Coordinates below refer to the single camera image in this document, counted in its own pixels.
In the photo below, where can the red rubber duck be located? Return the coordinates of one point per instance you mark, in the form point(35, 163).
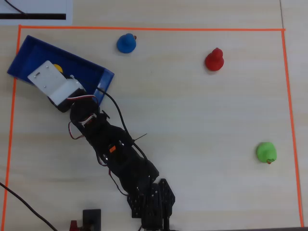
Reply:
point(214, 60)

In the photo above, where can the blue rubber duck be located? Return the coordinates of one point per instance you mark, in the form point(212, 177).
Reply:
point(126, 43)

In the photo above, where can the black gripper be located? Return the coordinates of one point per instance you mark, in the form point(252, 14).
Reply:
point(48, 77)

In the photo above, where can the yellow rubber duck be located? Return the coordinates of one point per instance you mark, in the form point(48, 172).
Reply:
point(58, 68)

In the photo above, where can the orange tape strip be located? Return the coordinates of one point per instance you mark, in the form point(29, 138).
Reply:
point(291, 125)
point(10, 125)
point(154, 29)

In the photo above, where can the white paper sheet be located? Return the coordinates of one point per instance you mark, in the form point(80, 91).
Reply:
point(36, 7)

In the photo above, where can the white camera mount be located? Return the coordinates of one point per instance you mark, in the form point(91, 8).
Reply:
point(54, 80)

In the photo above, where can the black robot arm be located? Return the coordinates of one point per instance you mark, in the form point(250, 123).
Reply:
point(125, 158)

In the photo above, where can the black table clamp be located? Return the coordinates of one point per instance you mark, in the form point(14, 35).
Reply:
point(92, 216)

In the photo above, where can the green rubber duck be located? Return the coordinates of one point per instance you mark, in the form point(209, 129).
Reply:
point(265, 151)

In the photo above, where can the blue plastic box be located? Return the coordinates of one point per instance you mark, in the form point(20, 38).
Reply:
point(29, 54)

